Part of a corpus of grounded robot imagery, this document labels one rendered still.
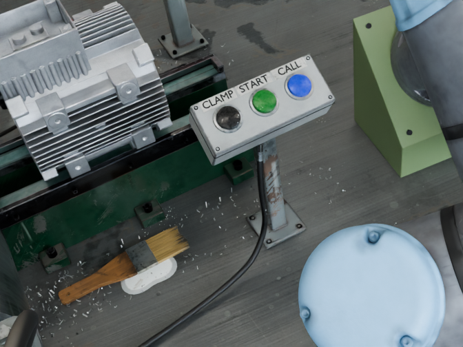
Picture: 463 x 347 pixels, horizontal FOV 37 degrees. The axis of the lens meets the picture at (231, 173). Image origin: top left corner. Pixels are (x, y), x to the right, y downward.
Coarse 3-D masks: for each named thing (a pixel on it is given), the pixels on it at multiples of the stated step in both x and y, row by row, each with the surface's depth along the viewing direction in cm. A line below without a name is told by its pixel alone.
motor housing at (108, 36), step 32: (96, 32) 93; (128, 32) 93; (96, 64) 93; (128, 64) 94; (64, 96) 92; (96, 96) 91; (160, 96) 95; (32, 128) 90; (96, 128) 94; (128, 128) 97
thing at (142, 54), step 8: (104, 8) 100; (136, 48) 92; (144, 48) 92; (136, 56) 92; (144, 56) 92; (152, 56) 93; (144, 64) 93; (16, 96) 89; (8, 104) 88; (16, 104) 89; (24, 104) 89; (16, 112) 89; (24, 112) 89; (168, 120) 101; (160, 128) 101; (48, 176) 97; (56, 176) 99
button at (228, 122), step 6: (222, 108) 84; (228, 108) 84; (234, 108) 84; (216, 114) 84; (222, 114) 84; (228, 114) 84; (234, 114) 84; (216, 120) 84; (222, 120) 83; (228, 120) 83; (234, 120) 84; (222, 126) 83; (228, 126) 83; (234, 126) 84
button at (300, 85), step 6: (294, 78) 86; (300, 78) 86; (306, 78) 86; (288, 84) 86; (294, 84) 86; (300, 84) 86; (306, 84) 86; (294, 90) 86; (300, 90) 86; (306, 90) 86; (300, 96) 86
